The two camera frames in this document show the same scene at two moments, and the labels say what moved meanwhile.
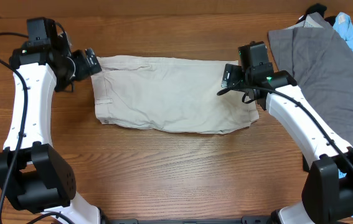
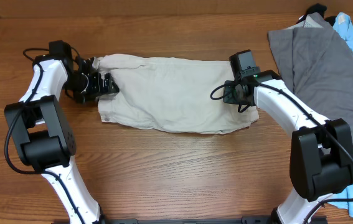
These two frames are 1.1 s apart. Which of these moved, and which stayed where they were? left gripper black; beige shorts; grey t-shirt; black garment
Moved: left gripper black
Stayed: beige shorts; black garment; grey t-shirt
